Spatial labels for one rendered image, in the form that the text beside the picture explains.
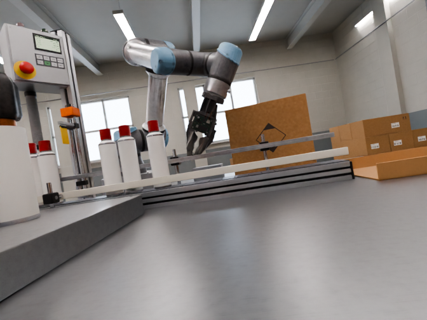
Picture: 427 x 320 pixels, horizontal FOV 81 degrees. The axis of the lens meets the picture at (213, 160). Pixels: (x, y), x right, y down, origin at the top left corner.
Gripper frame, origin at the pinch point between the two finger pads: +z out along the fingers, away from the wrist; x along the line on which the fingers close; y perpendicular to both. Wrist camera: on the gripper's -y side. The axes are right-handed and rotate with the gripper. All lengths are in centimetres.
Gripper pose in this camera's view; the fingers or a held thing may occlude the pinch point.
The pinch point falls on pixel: (192, 157)
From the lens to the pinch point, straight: 80.2
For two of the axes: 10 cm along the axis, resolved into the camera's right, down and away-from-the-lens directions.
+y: -0.8, 0.8, -9.9
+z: -3.6, 9.3, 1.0
